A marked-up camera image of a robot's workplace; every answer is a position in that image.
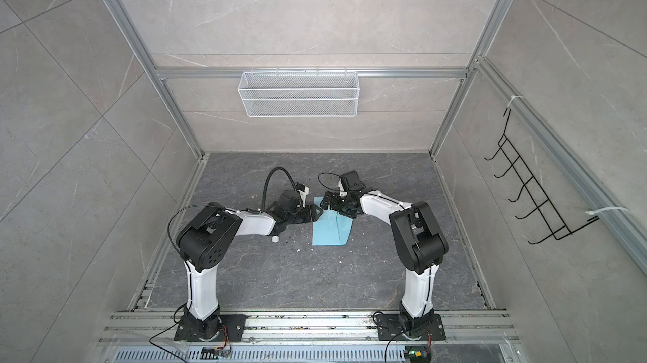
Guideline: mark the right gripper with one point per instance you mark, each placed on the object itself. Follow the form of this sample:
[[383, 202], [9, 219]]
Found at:
[[334, 206]]

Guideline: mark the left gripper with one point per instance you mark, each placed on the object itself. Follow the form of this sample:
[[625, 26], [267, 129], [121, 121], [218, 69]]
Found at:
[[314, 215]]

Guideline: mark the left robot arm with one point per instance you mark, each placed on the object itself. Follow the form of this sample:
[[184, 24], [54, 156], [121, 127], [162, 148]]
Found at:
[[204, 241]]

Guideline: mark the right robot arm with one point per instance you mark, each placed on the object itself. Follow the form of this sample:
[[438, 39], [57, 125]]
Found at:
[[419, 241]]

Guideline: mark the white wire mesh basket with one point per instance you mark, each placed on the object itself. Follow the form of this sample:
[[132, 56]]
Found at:
[[275, 94]]

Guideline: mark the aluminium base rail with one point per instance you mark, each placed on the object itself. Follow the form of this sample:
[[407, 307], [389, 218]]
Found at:
[[454, 336]]

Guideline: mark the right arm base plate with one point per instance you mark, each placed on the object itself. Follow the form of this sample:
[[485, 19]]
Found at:
[[398, 326]]

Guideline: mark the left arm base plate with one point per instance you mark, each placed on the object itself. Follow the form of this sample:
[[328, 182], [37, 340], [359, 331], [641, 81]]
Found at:
[[212, 329]]

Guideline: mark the black wire hook rack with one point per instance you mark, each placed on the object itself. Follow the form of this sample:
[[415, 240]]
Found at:
[[532, 189]]

